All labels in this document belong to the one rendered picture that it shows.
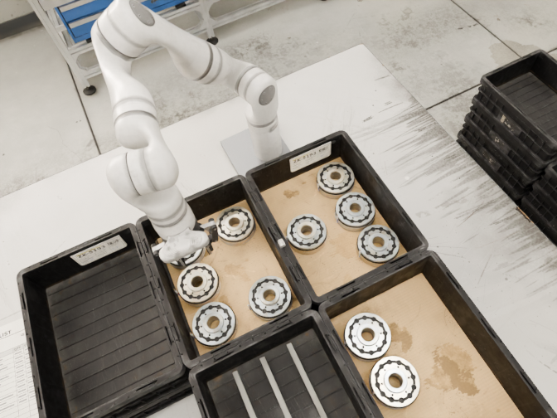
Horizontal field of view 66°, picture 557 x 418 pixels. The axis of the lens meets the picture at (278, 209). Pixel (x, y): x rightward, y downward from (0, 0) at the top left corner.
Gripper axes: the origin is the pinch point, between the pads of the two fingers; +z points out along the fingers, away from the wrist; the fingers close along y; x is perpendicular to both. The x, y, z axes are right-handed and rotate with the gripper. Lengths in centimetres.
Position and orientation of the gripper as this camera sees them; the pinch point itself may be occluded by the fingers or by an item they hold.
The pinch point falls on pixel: (195, 254)
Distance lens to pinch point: 96.0
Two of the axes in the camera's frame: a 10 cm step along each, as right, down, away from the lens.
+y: -9.0, 4.1, -1.4
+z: 0.9, 5.0, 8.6
